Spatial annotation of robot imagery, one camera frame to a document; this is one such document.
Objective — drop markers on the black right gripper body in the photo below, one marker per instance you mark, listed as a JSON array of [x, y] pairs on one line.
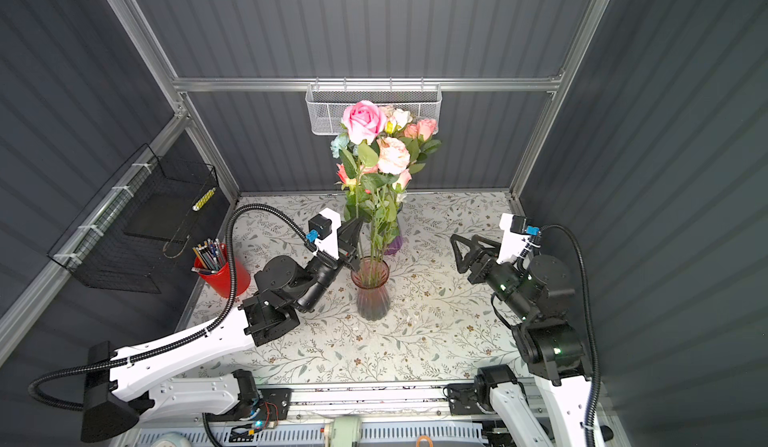
[[502, 279]]

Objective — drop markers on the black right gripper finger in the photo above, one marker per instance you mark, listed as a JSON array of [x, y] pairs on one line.
[[463, 250], [475, 242]]

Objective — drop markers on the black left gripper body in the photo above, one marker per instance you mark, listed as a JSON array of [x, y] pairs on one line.
[[344, 256]]

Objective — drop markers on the pale pink rose stem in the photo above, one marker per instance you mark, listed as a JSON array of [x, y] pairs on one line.
[[382, 185]]

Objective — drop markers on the purple blue glass vase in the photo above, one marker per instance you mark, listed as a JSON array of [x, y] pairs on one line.
[[396, 244]]

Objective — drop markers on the pink grey glass vase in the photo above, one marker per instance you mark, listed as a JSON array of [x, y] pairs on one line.
[[373, 298]]

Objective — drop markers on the magenta rose stem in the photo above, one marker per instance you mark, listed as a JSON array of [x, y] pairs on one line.
[[357, 196]]

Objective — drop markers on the light blue peony flower stem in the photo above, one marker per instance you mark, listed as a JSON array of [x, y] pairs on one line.
[[339, 143]]

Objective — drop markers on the small pink rose stem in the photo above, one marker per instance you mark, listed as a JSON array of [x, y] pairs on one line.
[[364, 131]]

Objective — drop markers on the cream pink rose stem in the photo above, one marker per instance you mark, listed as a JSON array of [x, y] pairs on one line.
[[396, 119]]

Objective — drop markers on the pink coral rose stem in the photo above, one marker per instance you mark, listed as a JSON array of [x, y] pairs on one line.
[[421, 142]]

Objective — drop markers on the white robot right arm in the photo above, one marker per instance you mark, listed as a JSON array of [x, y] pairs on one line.
[[538, 289]]

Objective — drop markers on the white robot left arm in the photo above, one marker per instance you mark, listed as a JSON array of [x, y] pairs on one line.
[[284, 291]]

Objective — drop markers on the floral table mat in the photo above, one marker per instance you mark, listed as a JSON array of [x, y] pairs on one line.
[[439, 326]]

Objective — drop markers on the red pencil cup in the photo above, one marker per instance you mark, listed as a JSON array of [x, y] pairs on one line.
[[212, 265]]

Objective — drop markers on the yellow marker in black basket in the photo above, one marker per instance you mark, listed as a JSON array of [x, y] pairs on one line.
[[203, 199]]

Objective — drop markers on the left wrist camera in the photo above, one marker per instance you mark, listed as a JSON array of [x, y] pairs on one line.
[[323, 232]]

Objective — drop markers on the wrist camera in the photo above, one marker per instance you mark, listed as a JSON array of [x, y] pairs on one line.
[[519, 238], [323, 232]]

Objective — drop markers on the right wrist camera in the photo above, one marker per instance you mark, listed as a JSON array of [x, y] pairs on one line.
[[519, 238]]

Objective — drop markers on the white wire mesh basket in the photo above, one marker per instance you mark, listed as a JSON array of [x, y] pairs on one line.
[[331, 110]]

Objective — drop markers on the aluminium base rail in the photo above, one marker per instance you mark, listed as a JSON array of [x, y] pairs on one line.
[[372, 399]]

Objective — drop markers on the black wire mesh basket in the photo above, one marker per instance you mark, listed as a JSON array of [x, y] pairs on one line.
[[141, 233]]

